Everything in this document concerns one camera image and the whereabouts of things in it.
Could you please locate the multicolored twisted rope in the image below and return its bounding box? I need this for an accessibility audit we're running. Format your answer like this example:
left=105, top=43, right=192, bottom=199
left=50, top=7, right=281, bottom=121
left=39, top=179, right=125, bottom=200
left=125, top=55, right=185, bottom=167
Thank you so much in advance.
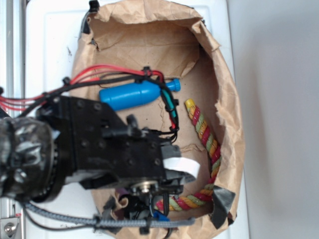
left=155, top=99, right=222, bottom=212

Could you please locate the brown paper bag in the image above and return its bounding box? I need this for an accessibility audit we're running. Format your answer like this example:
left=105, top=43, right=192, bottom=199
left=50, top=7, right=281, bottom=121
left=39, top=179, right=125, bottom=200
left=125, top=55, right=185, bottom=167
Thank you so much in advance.
left=72, top=0, right=245, bottom=239

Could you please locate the blue plastic bottle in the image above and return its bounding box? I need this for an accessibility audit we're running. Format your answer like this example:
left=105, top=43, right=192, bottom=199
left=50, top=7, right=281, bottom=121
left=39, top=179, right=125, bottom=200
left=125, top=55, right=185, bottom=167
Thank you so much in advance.
left=99, top=78, right=181, bottom=111

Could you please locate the red and black wire bundle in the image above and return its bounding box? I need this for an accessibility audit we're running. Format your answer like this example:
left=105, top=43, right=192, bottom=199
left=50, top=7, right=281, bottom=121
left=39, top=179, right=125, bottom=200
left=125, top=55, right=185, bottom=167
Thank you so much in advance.
left=0, top=65, right=180, bottom=140

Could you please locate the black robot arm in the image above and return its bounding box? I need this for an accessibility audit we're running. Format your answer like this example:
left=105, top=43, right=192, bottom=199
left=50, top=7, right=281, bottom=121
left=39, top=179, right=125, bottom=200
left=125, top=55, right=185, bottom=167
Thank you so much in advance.
left=0, top=96, right=200, bottom=203

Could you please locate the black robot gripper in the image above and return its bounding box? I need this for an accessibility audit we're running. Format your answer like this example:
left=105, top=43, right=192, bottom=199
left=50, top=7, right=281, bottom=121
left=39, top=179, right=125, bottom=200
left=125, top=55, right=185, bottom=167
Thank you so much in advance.
left=36, top=96, right=200, bottom=195

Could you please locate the grey braided cable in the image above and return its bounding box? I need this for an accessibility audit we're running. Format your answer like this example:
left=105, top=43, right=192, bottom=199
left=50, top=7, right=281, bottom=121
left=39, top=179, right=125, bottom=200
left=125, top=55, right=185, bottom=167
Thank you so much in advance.
left=23, top=201, right=196, bottom=231

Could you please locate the aluminium frame rail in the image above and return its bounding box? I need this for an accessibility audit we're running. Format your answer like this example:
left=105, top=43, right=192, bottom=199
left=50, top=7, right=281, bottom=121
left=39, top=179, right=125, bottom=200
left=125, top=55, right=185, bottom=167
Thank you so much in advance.
left=0, top=0, right=26, bottom=239

